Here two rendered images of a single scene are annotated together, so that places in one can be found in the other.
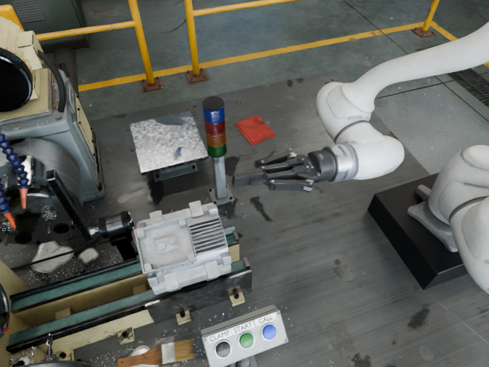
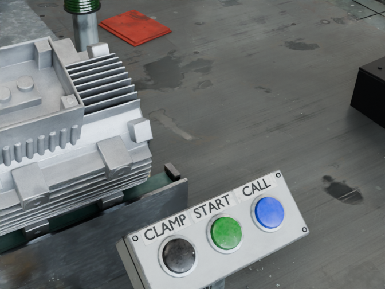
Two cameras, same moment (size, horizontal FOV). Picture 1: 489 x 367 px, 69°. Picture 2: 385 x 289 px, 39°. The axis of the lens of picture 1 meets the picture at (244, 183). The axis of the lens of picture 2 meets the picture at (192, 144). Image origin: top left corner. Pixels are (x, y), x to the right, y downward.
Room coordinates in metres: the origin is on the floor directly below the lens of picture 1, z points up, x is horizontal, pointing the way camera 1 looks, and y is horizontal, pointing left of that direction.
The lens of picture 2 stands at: (-0.10, 0.11, 1.44)
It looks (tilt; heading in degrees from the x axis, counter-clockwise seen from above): 39 degrees down; 346
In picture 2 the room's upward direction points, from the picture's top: 2 degrees clockwise
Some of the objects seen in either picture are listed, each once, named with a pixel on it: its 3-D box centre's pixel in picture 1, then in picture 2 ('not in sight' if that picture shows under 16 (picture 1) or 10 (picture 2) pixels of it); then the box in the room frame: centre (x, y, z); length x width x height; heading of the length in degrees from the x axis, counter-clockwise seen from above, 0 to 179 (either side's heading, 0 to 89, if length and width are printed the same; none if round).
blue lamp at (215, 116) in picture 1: (213, 111); not in sight; (0.81, 0.09, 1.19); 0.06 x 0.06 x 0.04
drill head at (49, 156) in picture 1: (33, 185); not in sight; (0.65, 0.61, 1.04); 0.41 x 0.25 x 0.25; 20
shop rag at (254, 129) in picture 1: (255, 129); (134, 26); (1.16, -0.05, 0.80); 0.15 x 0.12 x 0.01; 30
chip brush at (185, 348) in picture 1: (156, 355); not in sight; (0.26, 0.23, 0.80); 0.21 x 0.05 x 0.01; 102
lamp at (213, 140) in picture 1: (215, 135); not in sight; (0.81, 0.09, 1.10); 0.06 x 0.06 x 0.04
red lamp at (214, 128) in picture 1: (215, 123); not in sight; (0.81, 0.09, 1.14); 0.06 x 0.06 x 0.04
